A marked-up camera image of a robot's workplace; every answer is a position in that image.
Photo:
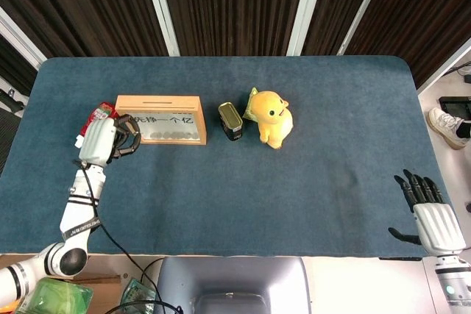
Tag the brown cardboard box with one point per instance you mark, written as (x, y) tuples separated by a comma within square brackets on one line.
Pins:
[(103, 280)]

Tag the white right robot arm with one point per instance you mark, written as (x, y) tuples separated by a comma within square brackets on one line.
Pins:
[(450, 277)]

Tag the yellow green snack packet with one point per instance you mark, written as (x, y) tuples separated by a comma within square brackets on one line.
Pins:
[(249, 110)]

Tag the white partition post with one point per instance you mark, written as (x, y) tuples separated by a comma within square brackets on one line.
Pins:
[(307, 9), (441, 67), (362, 9), (18, 38), (160, 9)]

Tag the black and gold tin can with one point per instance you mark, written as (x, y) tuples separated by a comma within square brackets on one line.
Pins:
[(230, 115)]

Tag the green printed packet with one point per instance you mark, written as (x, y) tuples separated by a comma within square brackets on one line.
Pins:
[(138, 293)]

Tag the blue table cloth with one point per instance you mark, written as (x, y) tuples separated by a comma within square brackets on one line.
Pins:
[(235, 189)]

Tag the grey robot torso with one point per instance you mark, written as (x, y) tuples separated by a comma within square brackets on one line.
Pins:
[(232, 277)]

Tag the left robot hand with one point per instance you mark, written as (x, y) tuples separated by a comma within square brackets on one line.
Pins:
[(95, 141)]

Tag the wooden framed box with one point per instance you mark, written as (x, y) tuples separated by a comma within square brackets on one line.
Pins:
[(158, 104)]

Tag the person's leg in black sock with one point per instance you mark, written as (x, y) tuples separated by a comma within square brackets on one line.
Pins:
[(465, 131)]

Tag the red ketchup bottle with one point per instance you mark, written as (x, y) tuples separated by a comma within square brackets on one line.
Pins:
[(103, 111)]

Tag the white sneaker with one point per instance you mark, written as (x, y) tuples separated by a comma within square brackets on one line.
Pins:
[(443, 124)]

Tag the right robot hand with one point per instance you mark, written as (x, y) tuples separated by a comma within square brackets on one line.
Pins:
[(438, 225)]

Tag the black flat box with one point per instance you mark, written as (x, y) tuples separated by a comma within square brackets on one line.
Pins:
[(454, 104)]

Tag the yellow plush dinosaur toy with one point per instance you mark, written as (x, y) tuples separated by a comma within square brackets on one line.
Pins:
[(272, 123)]

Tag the green plastic bag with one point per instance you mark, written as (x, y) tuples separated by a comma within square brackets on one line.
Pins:
[(59, 295)]

